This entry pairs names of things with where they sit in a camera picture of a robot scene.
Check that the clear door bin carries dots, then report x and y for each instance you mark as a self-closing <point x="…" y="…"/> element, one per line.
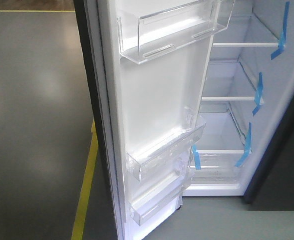
<point x="163" y="151"/>
<point x="159" y="194"/>
<point x="148" y="29"/>

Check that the fridge door with white liner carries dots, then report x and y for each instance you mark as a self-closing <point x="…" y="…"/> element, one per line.
<point x="134" y="104"/>

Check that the lower blue tape strip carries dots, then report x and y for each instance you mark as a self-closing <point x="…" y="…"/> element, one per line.
<point x="247" y="147"/>

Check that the lower clear door bin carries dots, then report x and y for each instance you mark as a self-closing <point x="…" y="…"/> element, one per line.
<point x="159" y="194"/>

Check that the blue tape strip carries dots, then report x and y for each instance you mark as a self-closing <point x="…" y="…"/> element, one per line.
<point x="247" y="147"/>
<point x="258" y="94"/>
<point x="196" y="156"/>
<point x="283" y="37"/>

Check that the left blue tape strip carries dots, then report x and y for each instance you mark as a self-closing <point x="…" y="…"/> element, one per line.
<point x="196" y="156"/>

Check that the dark closed fridge section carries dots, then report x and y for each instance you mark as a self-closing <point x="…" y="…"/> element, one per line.
<point x="272" y="186"/>

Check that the open white fridge interior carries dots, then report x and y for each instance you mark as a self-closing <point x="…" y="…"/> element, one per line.
<point x="238" y="54"/>

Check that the upper clear door bin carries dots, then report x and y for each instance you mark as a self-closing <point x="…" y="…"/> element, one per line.
<point x="148" y="29"/>

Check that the middle blue tape strip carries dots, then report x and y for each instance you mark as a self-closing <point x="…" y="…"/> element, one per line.
<point x="258" y="94"/>

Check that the top blue tape strip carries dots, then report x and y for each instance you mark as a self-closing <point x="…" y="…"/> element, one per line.
<point x="283" y="37"/>

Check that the middle clear door bin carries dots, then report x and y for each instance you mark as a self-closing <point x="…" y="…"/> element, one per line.
<point x="163" y="151"/>

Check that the clear crisper drawer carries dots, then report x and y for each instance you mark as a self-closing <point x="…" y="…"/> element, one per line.
<point x="217" y="167"/>

